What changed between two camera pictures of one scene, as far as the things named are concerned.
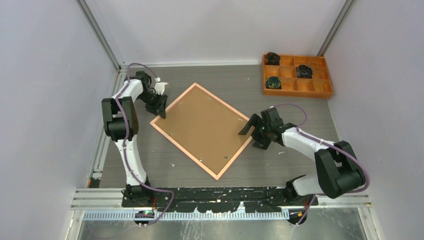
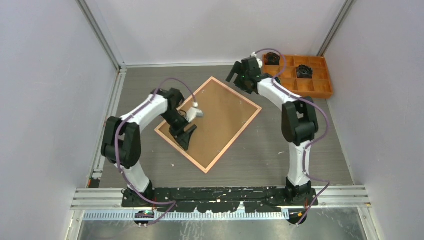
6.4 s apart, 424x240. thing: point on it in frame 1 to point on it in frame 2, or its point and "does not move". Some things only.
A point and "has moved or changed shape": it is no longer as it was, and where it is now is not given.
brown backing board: [210, 129] has moved or changed shape
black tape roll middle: [304, 71] does not move
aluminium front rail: [106, 204] does not move
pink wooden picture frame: [195, 160] to [205, 170]
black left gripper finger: [162, 102] to [183, 139]
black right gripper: [253, 121] to [236, 69]
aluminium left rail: [97, 173] does not move
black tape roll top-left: [272, 59] does not move
